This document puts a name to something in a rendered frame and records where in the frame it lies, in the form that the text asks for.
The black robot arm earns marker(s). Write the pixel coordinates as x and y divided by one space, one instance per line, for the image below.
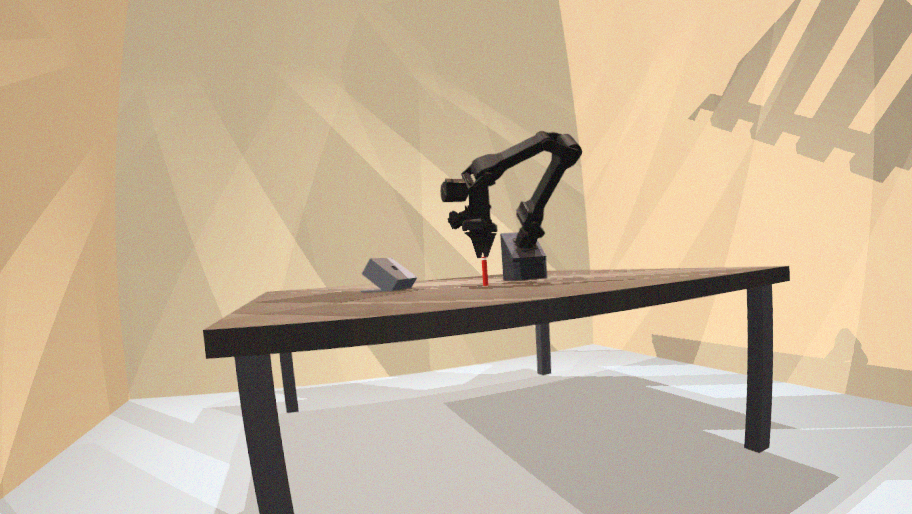
488 168

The light grey flat panel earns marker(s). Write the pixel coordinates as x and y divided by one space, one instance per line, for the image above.
387 275

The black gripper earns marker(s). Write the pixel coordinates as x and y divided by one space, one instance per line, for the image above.
480 227

